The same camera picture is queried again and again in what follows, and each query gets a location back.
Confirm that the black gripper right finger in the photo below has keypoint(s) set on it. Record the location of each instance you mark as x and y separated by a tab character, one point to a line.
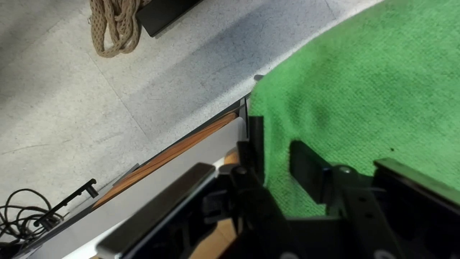
408	206

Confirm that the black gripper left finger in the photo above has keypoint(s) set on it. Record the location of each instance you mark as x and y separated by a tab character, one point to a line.
159	216

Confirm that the green microfibre cloth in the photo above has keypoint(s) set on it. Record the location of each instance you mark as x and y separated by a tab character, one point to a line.
375	72

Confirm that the black flat base plate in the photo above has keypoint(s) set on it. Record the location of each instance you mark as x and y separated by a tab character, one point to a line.
163	16

